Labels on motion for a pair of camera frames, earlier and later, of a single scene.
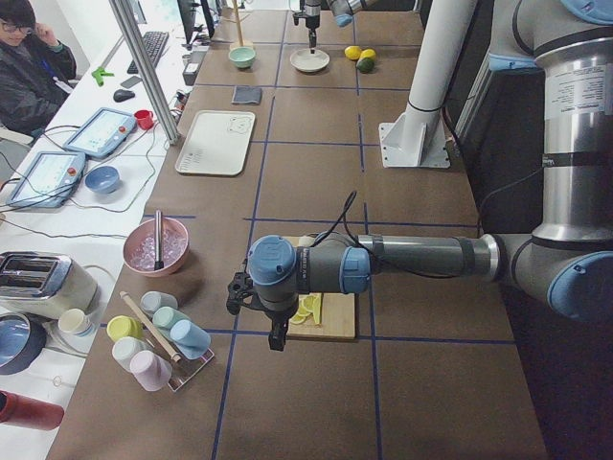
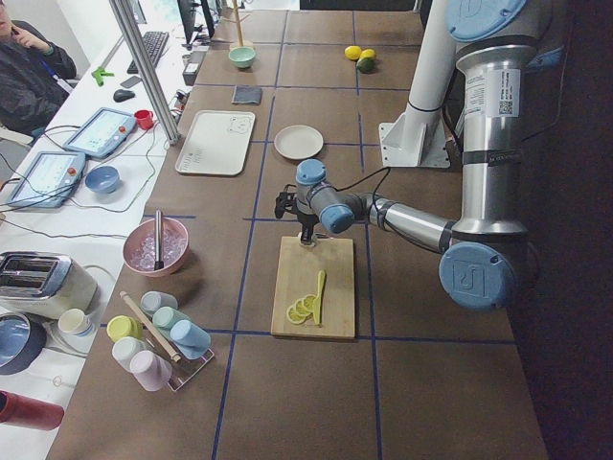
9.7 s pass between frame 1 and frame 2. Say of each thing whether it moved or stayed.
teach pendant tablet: stayed
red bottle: stayed
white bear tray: stayed
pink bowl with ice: stayed
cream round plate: moved
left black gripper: moved
